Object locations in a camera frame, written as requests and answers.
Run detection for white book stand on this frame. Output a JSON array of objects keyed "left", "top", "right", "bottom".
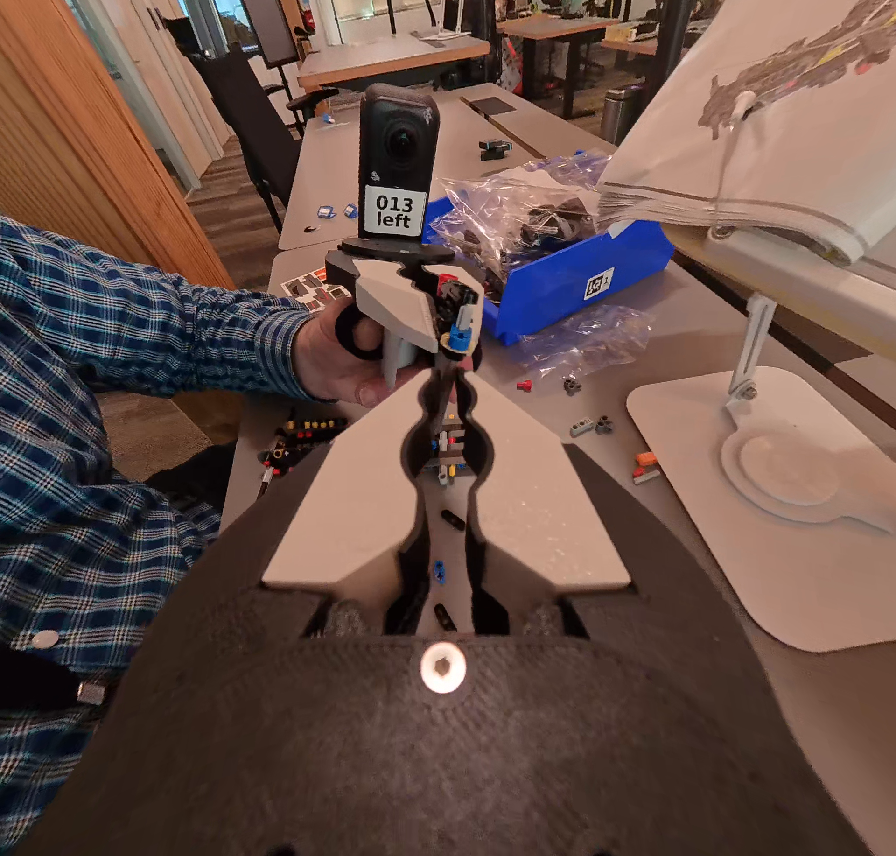
[{"left": 625, "top": 229, "right": 896, "bottom": 654}]

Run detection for person's left forearm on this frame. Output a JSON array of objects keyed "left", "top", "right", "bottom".
[{"left": 0, "top": 215, "right": 316, "bottom": 398}]

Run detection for black pole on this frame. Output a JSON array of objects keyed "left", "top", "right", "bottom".
[{"left": 644, "top": 0, "right": 704, "bottom": 111}]

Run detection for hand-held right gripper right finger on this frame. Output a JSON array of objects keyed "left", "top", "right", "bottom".
[{"left": 458, "top": 373, "right": 633, "bottom": 619}]

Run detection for grey metal tumbler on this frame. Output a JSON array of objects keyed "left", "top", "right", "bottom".
[{"left": 602, "top": 84, "right": 646, "bottom": 146}]

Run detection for black office chair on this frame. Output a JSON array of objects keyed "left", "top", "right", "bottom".
[{"left": 164, "top": 17, "right": 340, "bottom": 235}]

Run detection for blue plastic bin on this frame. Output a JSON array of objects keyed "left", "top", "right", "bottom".
[{"left": 423, "top": 194, "right": 676, "bottom": 347}]

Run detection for empty clear plastic bag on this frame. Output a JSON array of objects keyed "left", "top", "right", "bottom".
[{"left": 519, "top": 305, "right": 657, "bottom": 374}]

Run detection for long lego chassis assembly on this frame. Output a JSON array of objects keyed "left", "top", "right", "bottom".
[{"left": 258, "top": 408, "right": 471, "bottom": 487}]

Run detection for person's torso in plaid shirt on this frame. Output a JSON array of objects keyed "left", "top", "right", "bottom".
[{"left": 0, "top": 352, "right": 225, "bottom": 836}]

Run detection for wooden office desk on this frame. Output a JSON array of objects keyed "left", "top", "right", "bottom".
[
  {"left": 498, "top": 12, "right": 624, "bottom": 101},
  {"left": 297, "top": 30, "right": 491, "bottom": 94}
]

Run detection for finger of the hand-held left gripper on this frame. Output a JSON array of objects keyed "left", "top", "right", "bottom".
[
  {"left": 352, "top": 260, "right": 441, "bottom": 355},
  {"left": 422, "top": 264, "right": 485, "bottom": 374}
]

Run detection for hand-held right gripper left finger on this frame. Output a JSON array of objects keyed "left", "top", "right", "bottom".
[{"left": 260, "top": 369, "right": 438, "bottom": 619}]

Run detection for clear bags of lego parts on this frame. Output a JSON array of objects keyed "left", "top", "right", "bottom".
[{"left": 428, "top": 150, "right": 617, "bottom": 297}]

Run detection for person's left hand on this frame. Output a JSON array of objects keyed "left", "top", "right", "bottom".
[{"left": 290, "top": 303, "right": 393, "bottom": 409}]

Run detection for open lego instruction booklet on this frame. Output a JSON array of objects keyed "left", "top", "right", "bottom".
[{"left": 595, "top": 0, "right": 896, "bottom": 265}]

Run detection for black chest harness strap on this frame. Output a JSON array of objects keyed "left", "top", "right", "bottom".
[{"left": 0, "top": 642, "right": 109, "bottom": 711}]

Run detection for lego sticker sheet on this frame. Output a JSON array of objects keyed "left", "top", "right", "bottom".
[{"left": 280, "top": 273, "right": 352, "bottom": 312}]

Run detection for grey screen on stand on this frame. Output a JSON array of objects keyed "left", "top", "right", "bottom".
[{"left": 237, "top": 0, "right": 303, "bottom": 87}]

